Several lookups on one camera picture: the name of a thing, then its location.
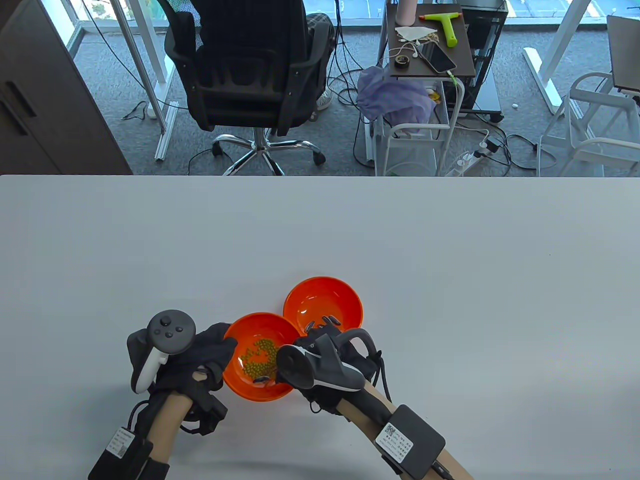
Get purple cloth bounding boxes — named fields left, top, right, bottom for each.
left=356, top=65, right=437, bottom=135

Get orange plastic bowl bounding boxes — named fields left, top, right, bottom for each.
left=283, top=276, right=364, bottom=338

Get white wired earphones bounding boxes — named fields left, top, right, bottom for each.
left=387, top=42, right=426, bottom=61

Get grey right hand controller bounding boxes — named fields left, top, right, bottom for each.
left=276, top=328, right=377, bottom=392

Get white metal chair frame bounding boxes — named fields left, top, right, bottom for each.
left=536, top=72, right=640, bottom=177

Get person's right hand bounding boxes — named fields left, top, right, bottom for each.
left=290, top=322, right=386, bottom=416

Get white face mask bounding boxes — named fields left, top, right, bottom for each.
left=395, top=26, right=440, bottom=42

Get black right wrist sensor box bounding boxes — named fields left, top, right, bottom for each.
left=375, top=405, right=447, bottom=478

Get person's left hand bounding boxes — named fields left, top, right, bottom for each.
left=126, top=322, right=239, bottom=437

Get dark brown cabinet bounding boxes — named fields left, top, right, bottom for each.
left=0, top=0, right=133, bottom=176

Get grey left hand controller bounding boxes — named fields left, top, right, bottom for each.
left=131, top=310, right=197, bottom=396

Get dark brown side table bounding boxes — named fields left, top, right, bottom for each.
left=387, top=2, right=476, bottom=80

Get black floor cable bundle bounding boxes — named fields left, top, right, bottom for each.
left=327, top=0, right=381, bottom=166

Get black office chair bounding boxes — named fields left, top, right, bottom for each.
left=164, top=0, right=337, bottom=177

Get person's right forearm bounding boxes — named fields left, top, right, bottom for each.
left=340, top=382, right=473, bottom=480

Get pile of green mung beans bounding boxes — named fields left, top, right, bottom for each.
left=240, top=338, right=278, bottom=378

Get grey hand controller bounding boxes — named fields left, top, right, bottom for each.
left=276, top=328, right=377, bottom=392
left=131, top=310, right=197, bottom=396

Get black smartphone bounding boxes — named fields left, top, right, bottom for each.
left=417, top=42, right=457, bottom=74

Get black equipment rack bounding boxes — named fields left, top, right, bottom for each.
left=452, top=0, right=508, bottom=123

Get grey flat panel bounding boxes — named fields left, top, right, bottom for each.
left=606, top=15, right=640, bottom=93

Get white desk frame leg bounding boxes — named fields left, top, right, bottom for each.
left=522, top=0, right=593, bottom=116
left=114, top=0, right=180, bottom=162

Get white power strip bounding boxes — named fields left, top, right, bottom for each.
left=444, top=142, right=493, bottom=177

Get black wrist sensor box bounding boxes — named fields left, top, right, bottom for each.
left=87, top=426, right=171, bottom=480
left=375, top=405, right=447, bottom=478

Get black left wrist sensor box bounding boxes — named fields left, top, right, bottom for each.
left=87, top=426, right=171, bottom=480

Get green plastic squeegee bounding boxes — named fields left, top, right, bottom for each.
left=419, top=12, right=462, bottom=48

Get white metal cart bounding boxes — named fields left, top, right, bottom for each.
left=372, top=75, right=466, bottom=177

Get orange bowl with green beans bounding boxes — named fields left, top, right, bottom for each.
left=221, top=312, right=301, bottom=402

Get person's left forearm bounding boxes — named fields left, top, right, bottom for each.
left=135, top=392, right=196, bottom=480

